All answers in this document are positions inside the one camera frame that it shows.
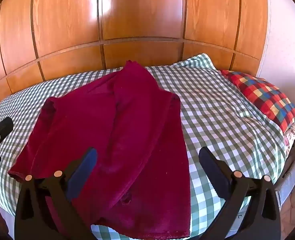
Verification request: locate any floral mattress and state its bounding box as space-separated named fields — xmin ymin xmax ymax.
xmin=283 ymin=118 xmax=295 ymax=148

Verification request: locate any wooden wardrobe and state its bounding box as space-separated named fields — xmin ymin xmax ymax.
xmin=0 ymin=0 xmax=269 ymax=112

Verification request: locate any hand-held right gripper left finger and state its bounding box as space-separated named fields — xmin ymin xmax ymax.
xmin=14 ymin=147 xmax=98 ymax=240

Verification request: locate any red plaid pillow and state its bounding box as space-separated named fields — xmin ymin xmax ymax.
xmin=221 ymin=69 xmax=295 ymax=133

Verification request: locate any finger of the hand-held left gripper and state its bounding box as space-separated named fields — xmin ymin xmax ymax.
xmin=0 ymin=117 xmax=14 ymax=146

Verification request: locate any dark red fleece garment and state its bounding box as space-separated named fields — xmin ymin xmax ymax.
xmin=7 ymin=60 xmax=191 ymax=238

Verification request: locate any grey bed base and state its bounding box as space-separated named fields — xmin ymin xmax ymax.
xmin=275 ymin=140 xmax=295 ymax=207

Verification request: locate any green white checked bedsheet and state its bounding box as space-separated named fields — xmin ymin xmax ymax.
xmin=0 ymin=53 xmax=288 ymax=240

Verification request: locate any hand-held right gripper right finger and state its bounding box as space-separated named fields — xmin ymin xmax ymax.
xmin=199 ymin=146 xmax=281 ymax=240

